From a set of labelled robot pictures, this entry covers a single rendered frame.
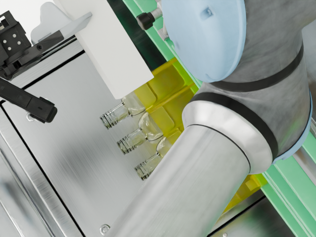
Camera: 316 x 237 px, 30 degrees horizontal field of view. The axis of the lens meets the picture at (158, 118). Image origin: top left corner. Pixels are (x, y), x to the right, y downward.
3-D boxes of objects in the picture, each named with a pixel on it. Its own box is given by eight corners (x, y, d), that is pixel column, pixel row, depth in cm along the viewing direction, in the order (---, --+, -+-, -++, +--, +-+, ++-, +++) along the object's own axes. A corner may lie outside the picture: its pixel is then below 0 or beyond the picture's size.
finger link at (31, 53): (56, 29, 82) (5, 62, 83) (62, 39, 82) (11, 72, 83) (63, 28, 87) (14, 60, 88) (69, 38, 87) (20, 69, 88)
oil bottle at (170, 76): (208, 44, 117) (117, 102, 113) (210, 32, 111) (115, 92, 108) (225, 66, 115) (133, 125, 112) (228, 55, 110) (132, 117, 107)
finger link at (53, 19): (70, -16, 82) (16, 19, 84) (93, 20, 83) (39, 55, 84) (74, -15, 86) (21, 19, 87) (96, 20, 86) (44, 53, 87)
